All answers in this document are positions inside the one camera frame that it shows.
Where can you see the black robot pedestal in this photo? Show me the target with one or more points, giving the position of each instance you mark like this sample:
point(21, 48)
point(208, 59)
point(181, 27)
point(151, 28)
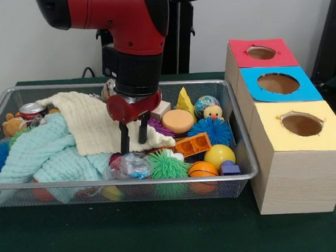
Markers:
point(185, 30)

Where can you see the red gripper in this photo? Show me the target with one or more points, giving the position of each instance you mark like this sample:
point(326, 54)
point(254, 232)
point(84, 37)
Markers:
point(127, 110)

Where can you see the mint green waffle cloth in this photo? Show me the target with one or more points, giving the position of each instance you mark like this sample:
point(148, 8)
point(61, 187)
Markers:
point(44, 156)

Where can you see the yellow cheese wedge toy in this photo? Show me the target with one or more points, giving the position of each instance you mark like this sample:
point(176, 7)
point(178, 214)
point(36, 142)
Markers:
point(185, 102)

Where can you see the green spiky ball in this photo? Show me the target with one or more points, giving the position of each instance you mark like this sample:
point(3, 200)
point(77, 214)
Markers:
point(167, 166)

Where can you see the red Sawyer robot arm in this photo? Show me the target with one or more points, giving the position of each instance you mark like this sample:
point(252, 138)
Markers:
point(121, 9)

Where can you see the wooden box with three holes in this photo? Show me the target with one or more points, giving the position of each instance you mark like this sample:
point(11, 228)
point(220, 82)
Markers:
point(299, 180)

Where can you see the blue spiky ball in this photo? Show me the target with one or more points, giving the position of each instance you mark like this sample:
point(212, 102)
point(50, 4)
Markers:
point(214, 131)

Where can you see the orange building brick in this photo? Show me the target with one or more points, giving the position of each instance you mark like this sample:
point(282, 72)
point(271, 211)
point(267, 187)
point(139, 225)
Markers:
point(192, 144)

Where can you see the clear plastic packet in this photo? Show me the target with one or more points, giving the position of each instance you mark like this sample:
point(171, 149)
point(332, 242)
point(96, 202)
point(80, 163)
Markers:
point(130, 165)

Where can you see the orange foam disc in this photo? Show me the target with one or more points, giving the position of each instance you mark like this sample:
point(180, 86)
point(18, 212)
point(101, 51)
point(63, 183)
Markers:
point(177, 119)

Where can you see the cream waffle cloth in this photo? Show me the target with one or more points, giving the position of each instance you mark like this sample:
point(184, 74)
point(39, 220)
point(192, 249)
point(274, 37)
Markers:
point(91, 125)

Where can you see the small orange basketball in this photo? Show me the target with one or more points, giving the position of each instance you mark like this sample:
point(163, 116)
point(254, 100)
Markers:
point(203, 169)

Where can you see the black upright panel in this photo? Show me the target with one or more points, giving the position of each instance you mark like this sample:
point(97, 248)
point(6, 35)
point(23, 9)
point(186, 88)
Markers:
point(331, 36)

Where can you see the globe print ball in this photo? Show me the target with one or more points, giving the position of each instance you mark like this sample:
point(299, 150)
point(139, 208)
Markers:
point(206, 105)

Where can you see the yellow ball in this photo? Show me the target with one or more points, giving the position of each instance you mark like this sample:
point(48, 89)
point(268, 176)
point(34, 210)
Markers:
point(219, 155)

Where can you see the shallow mesh bin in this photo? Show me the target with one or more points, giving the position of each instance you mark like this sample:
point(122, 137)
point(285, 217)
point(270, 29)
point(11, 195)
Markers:
point(148, 182)

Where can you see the dark green table cloth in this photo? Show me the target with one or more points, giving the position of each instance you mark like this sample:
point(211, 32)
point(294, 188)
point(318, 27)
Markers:
point(134, 236)

